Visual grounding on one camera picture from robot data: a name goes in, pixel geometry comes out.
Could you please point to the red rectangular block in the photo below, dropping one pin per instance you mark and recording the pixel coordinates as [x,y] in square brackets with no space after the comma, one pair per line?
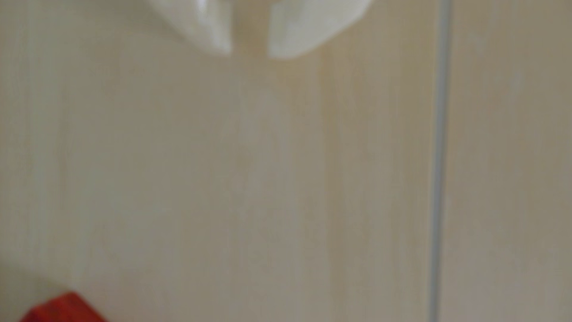
[62,309]

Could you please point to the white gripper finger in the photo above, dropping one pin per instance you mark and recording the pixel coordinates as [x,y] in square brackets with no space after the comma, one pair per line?
[308,22]
[201,22]

